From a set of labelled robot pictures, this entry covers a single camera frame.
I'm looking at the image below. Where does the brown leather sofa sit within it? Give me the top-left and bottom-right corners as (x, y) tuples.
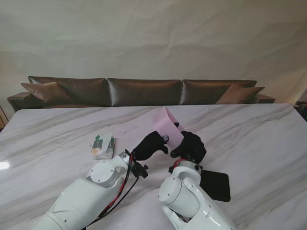
(6, 76), (276, 113)

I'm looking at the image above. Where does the brown throw pillow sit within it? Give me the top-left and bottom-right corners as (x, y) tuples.
(21, 81), (74, 103)
(215, 83), (265, 104)

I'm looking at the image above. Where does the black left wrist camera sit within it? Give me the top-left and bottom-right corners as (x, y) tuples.
(132, 161), (149, 179)

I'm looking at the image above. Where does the wooden furniture piece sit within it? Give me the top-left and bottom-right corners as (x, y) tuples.
(0, 104), (7, 129)

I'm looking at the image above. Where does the pink tissue box cover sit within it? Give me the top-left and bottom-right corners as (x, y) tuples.
(153, 107), (184, 149)

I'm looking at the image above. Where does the green white tissue pack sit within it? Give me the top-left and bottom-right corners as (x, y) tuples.
(90, 133), (116, 160)

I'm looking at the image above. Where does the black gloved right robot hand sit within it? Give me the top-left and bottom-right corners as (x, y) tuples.
(169, 122), (207, 166)

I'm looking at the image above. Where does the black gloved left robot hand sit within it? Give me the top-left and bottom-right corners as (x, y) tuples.
(132, 130), (170, 161)

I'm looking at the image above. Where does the brown sofa back cushion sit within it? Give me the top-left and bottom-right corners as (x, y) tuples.
(106, 78), (182, 107)
(181, 80), (257, 105)
(28, 76), (107, 106)

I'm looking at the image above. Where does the red black left arm cable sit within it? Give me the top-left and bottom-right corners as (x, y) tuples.
(95, 150), (140, 219)

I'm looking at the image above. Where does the black tissue box base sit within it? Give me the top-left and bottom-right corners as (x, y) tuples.
(199, 169), (231, 203)

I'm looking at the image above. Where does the dark furniture piece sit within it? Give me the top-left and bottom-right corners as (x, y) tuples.
(294, 90), (307, 120)

